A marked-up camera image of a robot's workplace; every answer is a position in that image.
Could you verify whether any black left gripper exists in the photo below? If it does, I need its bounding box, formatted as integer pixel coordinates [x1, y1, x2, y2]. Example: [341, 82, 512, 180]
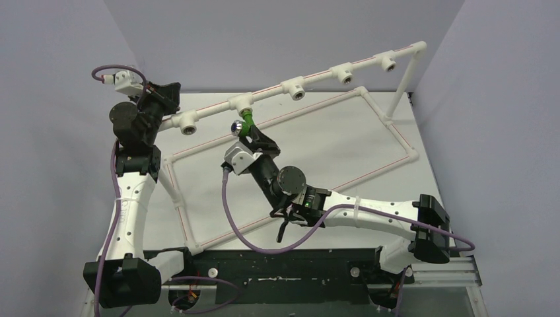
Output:
[132, 83, 183, 144]

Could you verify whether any green plastic water faucet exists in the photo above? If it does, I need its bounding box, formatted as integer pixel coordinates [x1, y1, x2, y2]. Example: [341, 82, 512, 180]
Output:
[230, 110, 254, 137]

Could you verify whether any white PVC pipe frame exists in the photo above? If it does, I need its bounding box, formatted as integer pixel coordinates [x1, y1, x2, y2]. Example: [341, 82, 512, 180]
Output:
[161, 41, 427, 252]

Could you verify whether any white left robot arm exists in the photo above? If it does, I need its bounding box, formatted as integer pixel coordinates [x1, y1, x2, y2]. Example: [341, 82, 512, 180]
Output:
[83, 83, 196, 308]

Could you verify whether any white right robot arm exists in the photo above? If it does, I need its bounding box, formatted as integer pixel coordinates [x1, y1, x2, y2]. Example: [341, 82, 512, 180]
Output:
[223, 125, 451, 282]

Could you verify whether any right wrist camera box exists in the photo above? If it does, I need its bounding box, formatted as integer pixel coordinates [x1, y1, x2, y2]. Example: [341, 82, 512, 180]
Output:
[223, 143, 262, 176]

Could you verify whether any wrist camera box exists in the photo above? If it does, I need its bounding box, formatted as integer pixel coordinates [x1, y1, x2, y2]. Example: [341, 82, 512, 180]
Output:
[114, 70, 143, 96]
[223, 143, 262, 176]

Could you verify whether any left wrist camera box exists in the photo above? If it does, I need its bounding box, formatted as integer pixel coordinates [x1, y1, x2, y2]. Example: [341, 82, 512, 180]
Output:
[114, 70, 143, 96]

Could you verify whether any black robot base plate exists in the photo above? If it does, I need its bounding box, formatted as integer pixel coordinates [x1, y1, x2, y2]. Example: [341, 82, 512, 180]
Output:
[168, 248, 415, 309]

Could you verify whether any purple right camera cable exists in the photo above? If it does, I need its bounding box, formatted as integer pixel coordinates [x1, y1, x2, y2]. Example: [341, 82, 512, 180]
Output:
[221, 164, 476, 317]

